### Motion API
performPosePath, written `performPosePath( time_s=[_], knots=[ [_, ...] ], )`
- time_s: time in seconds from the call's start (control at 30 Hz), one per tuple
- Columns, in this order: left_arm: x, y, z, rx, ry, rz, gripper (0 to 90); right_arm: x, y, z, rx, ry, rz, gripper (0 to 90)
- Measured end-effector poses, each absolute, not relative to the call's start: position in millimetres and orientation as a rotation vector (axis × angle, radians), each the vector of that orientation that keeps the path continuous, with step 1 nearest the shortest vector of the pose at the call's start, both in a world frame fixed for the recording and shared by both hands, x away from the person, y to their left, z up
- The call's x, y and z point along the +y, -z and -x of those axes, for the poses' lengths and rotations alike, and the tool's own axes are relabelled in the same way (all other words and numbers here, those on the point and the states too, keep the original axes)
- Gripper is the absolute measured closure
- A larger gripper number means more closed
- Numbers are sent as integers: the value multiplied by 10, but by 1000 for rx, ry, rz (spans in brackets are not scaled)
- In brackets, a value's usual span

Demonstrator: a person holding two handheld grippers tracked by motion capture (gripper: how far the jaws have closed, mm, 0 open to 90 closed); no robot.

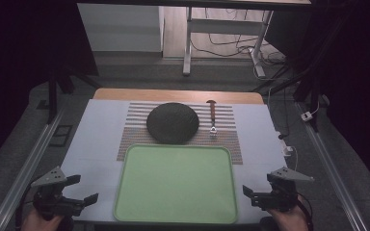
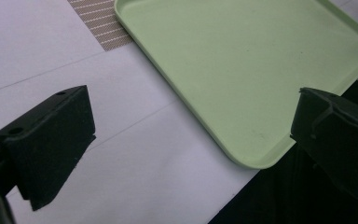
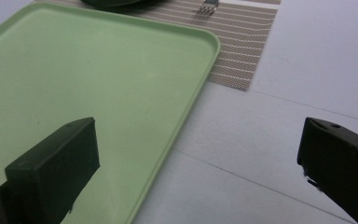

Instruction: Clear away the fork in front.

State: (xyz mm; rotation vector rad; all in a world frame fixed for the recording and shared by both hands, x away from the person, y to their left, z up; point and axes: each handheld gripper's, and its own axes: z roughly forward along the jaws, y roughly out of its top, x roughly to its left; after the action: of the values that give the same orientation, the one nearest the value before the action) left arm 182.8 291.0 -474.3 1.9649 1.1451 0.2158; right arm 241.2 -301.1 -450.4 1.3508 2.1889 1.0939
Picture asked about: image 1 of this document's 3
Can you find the black metal stand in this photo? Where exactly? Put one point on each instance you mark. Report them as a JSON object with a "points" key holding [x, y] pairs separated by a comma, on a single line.
{"points": [[52, 96], [305, 86]]}

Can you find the white table sheet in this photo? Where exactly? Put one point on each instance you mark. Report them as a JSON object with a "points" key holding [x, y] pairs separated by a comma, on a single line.
{"points": [[91, 134]]}

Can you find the aluminium rail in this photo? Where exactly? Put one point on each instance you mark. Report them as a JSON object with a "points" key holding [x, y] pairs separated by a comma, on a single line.
{"points": [[29, 166], [330, 170]]}

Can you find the person's right hand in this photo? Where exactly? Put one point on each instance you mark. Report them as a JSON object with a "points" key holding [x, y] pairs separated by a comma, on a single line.
{"points": [[290, 219]]}

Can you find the black round plate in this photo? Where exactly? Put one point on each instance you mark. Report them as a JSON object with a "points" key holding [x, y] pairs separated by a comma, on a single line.
{"points": [[172, 123]]}

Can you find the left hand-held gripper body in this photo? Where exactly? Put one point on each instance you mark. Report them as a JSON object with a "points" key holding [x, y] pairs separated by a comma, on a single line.
{"points": [[49, 179]]}

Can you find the person's left hand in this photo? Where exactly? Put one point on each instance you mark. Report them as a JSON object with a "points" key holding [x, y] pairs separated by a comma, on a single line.
{"points": [[40, 224]]}

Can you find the black rectangular floor frame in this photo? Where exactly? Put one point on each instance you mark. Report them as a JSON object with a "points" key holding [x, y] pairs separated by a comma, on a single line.
{"points": [[61, 135]]}

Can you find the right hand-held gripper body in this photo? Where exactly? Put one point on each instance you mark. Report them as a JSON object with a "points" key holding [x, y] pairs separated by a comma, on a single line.
{"points": [[285, 195]]}

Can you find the white desk frame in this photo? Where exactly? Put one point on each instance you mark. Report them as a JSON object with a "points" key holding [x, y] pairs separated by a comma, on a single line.
{"points": [[224, 26]]}

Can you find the striped woven placemat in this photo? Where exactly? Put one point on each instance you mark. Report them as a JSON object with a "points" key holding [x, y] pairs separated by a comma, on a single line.
{"points": [[226, 150]]}

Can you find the green plastic tray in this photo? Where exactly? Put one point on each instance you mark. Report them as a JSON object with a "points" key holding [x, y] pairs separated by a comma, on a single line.
{"points": [[176, 183]]}

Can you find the white cabinet panel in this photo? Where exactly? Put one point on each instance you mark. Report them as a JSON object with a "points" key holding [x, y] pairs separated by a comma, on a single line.
{"points": [[118, 29]]}

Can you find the white power adapter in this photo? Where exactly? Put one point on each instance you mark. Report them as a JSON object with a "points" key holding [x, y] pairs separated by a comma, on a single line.
{"points": [[306, 116]]}

